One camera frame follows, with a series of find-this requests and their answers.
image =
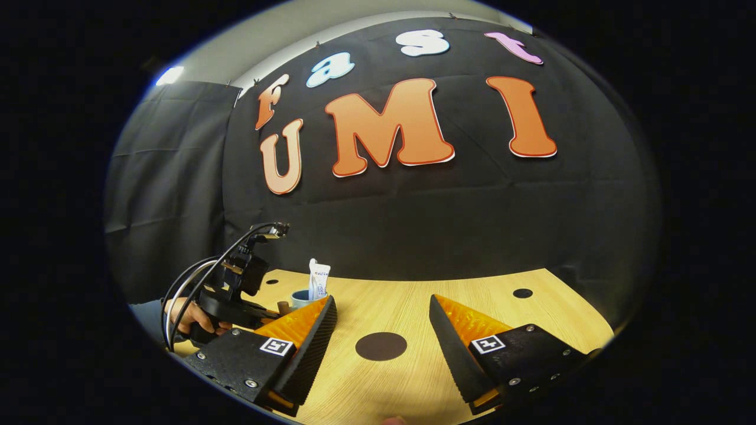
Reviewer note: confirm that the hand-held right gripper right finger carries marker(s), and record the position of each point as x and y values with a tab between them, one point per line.
452	354

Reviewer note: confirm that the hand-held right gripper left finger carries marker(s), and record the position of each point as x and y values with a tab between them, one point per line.
313	348

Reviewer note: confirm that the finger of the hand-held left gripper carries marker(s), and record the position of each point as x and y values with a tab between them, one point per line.
260	314

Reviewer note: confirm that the dark brown round coaster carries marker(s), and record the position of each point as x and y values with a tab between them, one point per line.
381	346

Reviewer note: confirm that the white toothpaste tube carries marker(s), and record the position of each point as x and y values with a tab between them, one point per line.
319	280

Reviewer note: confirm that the wooden desktop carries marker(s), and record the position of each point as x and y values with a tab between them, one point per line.
384	307

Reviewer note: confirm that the dark side curtain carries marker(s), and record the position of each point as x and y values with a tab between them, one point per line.
165	195

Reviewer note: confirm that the ceiling light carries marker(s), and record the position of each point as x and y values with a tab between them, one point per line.
170	75

